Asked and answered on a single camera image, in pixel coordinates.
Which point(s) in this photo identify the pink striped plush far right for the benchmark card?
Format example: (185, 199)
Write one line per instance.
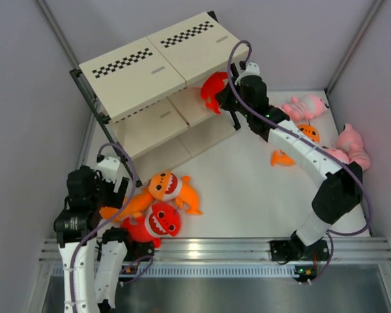
(352, 144)

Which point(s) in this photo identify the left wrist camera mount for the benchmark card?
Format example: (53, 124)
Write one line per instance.
(109, 167)

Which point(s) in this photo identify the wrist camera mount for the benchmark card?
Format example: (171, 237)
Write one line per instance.
(252, 69)
(109, 167)

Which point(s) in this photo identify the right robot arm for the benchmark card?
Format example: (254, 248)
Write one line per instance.
(339, 184)

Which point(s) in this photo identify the large red shark plush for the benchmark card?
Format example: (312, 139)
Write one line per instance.
(161, 221)

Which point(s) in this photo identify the beige three-tier shelf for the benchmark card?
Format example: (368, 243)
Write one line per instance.
(145, 95)

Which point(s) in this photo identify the pink striped plush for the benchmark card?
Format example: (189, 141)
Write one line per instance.
(352, 144)
(304, 108)
(338, 154)

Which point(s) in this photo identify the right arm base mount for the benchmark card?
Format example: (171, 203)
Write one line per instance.
(284, 251)

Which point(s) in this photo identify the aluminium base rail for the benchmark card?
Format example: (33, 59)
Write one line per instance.
(254, 257)

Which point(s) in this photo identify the orange shark plush right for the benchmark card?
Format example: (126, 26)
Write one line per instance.
(279, 157)

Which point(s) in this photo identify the pink striped plush bottom right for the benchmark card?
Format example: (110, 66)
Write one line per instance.
(338, 154)

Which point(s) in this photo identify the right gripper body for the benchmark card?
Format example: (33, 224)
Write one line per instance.
(231, 102)

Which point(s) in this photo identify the orange shark plush facing up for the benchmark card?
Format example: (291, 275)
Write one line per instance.
(167, 186)

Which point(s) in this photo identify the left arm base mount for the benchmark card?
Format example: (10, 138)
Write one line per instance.
(136, 250)

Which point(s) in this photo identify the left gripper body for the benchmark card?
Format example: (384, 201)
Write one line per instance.
(107, 197)

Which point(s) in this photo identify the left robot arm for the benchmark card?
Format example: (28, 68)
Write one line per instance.
(91, 269)

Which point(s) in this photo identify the orange shark plush face down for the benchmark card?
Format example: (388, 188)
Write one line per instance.
(135, 208)

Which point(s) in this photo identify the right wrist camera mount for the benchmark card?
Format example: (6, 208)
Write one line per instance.
(252, 69)

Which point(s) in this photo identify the small red shark plush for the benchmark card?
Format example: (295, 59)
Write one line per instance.
(212, 86)

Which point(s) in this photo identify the pink striped plush top right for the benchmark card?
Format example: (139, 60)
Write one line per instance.
(304, 108)

